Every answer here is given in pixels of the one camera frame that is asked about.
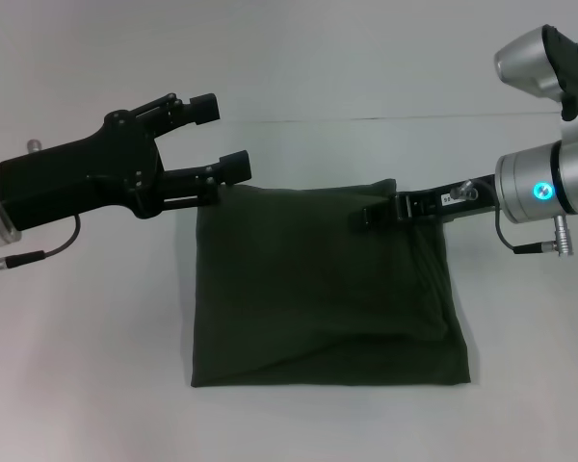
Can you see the left gripper silver knob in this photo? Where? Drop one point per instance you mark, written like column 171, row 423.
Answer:
column 34, row 145

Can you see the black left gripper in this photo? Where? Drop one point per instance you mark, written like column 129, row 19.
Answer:
column 82, row 173

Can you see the dark green shirt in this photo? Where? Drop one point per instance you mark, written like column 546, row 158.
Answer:
column 327, row 289

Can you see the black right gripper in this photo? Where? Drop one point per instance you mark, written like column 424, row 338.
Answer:
column 443, row 202

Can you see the gripper silver knob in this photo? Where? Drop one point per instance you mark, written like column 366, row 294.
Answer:
column 34, row 145
column 465, row 190

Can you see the right gripper silver knob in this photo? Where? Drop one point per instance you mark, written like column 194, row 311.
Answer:
column 465, row 190

